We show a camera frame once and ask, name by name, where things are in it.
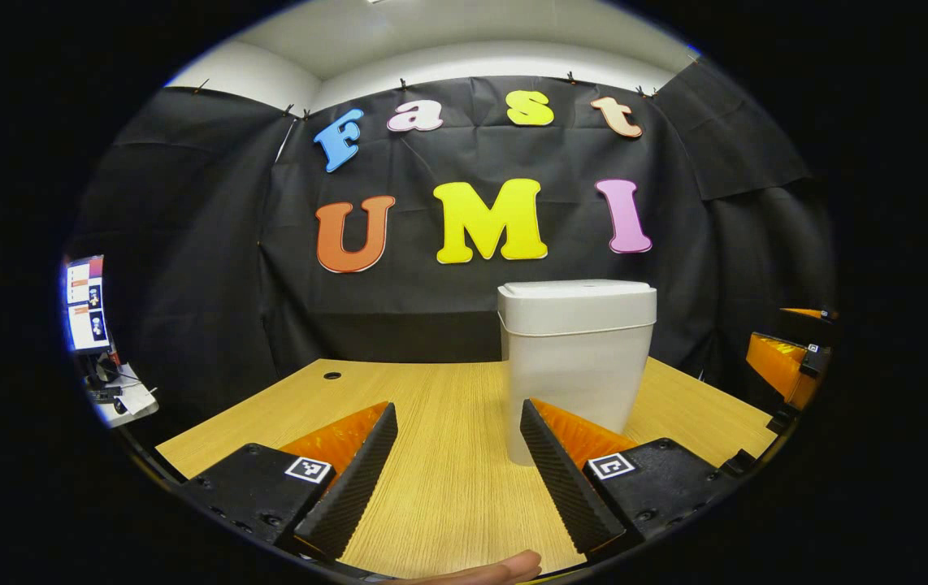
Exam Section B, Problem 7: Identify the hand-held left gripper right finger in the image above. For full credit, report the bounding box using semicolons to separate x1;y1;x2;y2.
519;398;737;561

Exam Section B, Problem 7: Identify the black backdrop cloth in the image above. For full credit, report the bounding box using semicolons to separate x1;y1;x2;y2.
66;61;839;444

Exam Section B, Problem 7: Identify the computer monitor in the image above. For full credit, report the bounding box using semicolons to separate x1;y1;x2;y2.
64;255;111;353

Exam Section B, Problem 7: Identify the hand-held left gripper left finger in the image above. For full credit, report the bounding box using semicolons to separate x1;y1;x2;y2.
184;401;400;561

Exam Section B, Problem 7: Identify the wooden desktop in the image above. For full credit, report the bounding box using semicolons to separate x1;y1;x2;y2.
155;357;780;582

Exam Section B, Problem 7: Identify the white desktop garbage bin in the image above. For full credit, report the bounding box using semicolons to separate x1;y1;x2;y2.
497;279;658;467

